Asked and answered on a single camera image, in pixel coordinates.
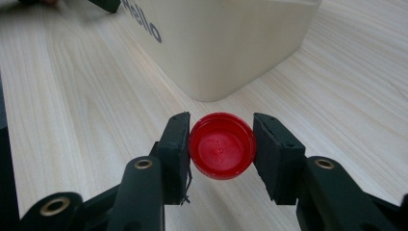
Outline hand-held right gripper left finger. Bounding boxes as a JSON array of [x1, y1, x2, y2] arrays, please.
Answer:
[[156, 111, 192, 206]]

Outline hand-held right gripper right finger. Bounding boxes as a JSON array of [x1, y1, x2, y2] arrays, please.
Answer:
[[252, 112, 308, 206]]

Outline red bottle cap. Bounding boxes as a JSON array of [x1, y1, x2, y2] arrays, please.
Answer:
[[188, 112, 258, 181]]

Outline cream plastic bin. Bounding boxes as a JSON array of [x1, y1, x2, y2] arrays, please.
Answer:
[[119, 0, 323, 103]]

